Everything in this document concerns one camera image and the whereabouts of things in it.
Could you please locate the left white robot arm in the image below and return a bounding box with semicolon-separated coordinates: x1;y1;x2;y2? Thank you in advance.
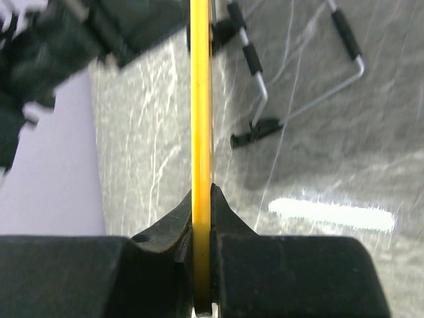
1;1;189;174

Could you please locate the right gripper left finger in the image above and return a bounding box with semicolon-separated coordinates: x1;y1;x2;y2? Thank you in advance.
1;196;192;317

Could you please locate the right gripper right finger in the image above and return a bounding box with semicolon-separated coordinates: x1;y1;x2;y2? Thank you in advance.
211;185;391;317

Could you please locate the yellow framed whiteboard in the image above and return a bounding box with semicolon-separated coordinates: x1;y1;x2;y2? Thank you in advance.
189;0;212;317

